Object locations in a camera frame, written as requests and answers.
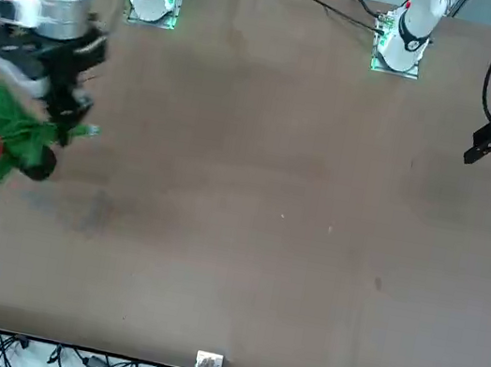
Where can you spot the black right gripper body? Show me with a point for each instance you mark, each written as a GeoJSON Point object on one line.
{"type": "Point", "coordinates": [67, 62]}

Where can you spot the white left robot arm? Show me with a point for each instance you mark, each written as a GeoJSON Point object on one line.
{"type": "Point", "coordinates": [415, 28]}

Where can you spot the black cylindrical vase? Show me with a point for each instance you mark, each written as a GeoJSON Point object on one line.
{"type": "Point", "coordinates": [42, 164]}

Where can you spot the white table edge bracket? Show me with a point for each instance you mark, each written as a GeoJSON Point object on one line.
{"type": "Point", "coordinates": [216, 360]}

